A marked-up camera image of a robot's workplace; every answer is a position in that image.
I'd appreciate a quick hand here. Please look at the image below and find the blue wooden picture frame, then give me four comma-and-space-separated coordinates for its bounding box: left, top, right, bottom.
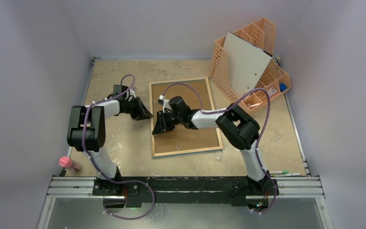
149, 78, 223, 158

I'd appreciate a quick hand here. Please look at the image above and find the brown cardboard backing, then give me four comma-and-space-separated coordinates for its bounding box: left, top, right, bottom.
150, 78, 223, 157

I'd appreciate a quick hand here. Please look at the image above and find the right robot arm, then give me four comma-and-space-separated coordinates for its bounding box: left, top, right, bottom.
152, 95, 275, 194

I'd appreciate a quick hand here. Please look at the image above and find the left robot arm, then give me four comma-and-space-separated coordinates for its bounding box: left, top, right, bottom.
67, 84, 153, 195

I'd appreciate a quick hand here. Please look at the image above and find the pink glue stick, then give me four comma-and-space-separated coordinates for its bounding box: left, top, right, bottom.
59, 156, 82, 173

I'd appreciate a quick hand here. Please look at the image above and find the grey board in organizer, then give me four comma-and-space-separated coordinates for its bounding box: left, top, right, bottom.
223, 32, 272, 96

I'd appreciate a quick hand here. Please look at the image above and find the red white card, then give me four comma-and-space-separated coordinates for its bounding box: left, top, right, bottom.
267, 86, 278, 97

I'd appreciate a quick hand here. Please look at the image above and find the green marker pen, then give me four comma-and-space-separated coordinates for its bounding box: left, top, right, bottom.
269, 170, 289, 175

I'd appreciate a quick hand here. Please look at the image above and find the blue item in organizer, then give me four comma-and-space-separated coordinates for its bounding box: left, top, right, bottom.
279, 83, 288, 93

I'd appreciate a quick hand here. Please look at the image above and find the orange plastic desk organizer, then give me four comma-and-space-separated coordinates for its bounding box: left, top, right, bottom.
209, 18, 292, 114

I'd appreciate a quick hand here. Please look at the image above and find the white marker pen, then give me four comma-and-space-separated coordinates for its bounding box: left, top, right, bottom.
276, 173, 302, 177

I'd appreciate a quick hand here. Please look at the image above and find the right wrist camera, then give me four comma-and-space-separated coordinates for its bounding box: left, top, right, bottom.
158, 94, 171, 111

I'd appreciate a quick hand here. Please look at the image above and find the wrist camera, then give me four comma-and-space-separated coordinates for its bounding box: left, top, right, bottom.
111, 85, 136, 97
158, 94, 171, 111

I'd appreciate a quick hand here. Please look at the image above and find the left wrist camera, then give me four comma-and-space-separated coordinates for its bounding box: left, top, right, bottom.
111, 85, 136, 97

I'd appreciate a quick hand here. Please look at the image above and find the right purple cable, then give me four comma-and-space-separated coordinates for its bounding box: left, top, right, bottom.
159, 83, 278, 216

